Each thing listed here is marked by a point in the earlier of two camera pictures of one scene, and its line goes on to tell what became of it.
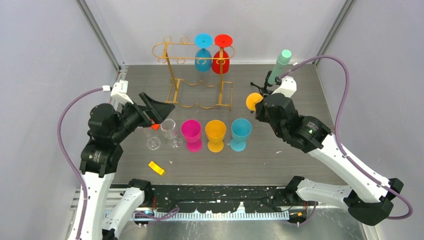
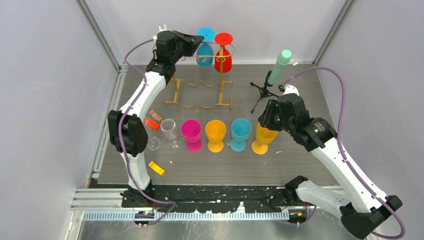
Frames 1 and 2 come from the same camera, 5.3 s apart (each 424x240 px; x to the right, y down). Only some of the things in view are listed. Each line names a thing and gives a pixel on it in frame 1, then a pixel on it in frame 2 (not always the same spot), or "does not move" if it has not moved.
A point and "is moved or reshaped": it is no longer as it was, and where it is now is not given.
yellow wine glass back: x=252 y=99 → x=264 y=136
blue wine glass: x=203 y=59 is moved or reshaped
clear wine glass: x=168 y=128 does not move
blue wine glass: x=240 y=129 does not move
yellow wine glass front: x=215 y=131 does not move
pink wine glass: x=191 y=130 does not move
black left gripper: x=154 y=111 → x=192 y=43
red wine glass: x=222 y=40 does not move
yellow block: x=157 y=168 does not move
